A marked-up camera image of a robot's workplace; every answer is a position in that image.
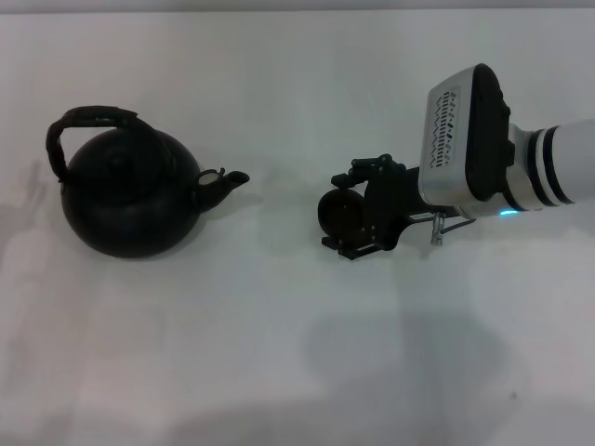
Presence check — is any small dark teacup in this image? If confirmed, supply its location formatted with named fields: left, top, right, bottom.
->
left=317, top=187, right=369, bottom=239

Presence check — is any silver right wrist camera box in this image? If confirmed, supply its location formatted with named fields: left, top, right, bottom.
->
left=417, top=62, right=518, bottom=219

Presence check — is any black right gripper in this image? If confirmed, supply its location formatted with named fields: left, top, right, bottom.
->
left=319, top=152, right=461, bottom=262

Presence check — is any grey right gripper cable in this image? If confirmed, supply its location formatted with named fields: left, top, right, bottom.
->
left=427, top=210, right=476, bottom=246

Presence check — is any black round teapot with handle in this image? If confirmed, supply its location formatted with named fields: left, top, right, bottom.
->
left=45, top=105, right=251, bottom=259

